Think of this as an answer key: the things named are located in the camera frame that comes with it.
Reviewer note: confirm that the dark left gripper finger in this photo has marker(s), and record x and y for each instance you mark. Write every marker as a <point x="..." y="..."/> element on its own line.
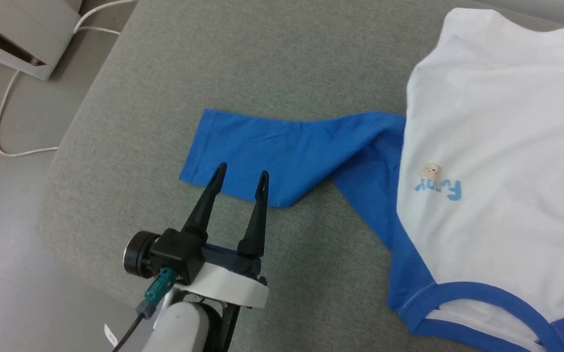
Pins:
<point x="256" y="230"/>
<point x="203" y="215"/>

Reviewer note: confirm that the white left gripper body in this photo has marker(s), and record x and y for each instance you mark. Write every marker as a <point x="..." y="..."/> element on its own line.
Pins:
<point x="228" y="288"/>

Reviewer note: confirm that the blue and white T-shirt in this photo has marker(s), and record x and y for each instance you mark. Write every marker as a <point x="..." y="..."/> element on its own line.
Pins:
<point x="497" y="146"/>

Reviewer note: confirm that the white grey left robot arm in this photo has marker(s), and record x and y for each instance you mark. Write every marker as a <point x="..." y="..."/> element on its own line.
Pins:
<point x="179" y="327"/>

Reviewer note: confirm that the black round left gripper motor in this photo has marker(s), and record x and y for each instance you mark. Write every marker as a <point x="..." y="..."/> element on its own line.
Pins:
<point x="138" y="254"/>

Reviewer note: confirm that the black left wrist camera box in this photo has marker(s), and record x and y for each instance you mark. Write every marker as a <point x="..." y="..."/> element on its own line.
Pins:
<point x="177" y="254"/>

